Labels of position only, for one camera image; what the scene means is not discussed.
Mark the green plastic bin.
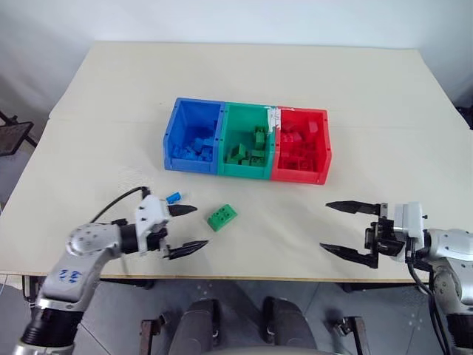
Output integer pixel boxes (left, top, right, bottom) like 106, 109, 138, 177
217, 101, 279, 179

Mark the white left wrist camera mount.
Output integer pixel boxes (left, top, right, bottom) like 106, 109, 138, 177
133, 195, 171, 256

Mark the dark rounded shape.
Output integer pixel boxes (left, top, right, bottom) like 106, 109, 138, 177
178, 298, 222, 355
262, 295, 318, 355

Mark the black metal stand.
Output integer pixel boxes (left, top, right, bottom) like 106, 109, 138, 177
0, 109, 37, 159

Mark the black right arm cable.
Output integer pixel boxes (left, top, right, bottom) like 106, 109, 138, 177
406, 258, 456, 355

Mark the red plastic bin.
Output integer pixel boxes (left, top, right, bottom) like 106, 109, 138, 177
269, 106, 333, 186

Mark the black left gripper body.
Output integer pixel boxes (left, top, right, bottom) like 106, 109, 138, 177
139, 223, 171, 258

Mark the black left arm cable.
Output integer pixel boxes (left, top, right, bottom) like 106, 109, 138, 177
89, 186, 152, 224

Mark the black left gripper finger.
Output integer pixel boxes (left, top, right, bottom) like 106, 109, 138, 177
168, 203, 199, 218
163, 240, 210, 261

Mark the green sloped block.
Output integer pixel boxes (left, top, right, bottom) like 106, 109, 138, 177
226, 143, 248, 164

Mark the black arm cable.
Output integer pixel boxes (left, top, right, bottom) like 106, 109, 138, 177
406, 258, 456, 355
89, 186, 152, 224

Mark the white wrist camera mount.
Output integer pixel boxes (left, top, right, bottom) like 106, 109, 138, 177
133, 195, 171, 256
392, 201, 426, 246

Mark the blue plastic bin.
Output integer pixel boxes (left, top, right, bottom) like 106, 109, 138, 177
162, 97, 225, 174

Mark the brown metal table bracket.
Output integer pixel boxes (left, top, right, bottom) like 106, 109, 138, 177
140, 317, 166, 355
341, 315, 372, 355

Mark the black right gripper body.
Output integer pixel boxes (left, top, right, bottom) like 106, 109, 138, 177
364, 202, 412, 264

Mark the white tape on bins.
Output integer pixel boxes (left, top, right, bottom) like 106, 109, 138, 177
265, 105, 296, 131

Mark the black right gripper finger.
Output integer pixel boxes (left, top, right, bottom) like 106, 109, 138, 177
319, 242, 379, 269
324, 200, 382, 216

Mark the green four-stud block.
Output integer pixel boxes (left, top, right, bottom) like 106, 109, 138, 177
206, 203, 239, 233

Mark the tall green block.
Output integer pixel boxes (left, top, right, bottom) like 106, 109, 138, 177
253, 126, 268, 149

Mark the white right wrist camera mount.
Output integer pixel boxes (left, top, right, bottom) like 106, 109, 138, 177
392, 201, 426, 246

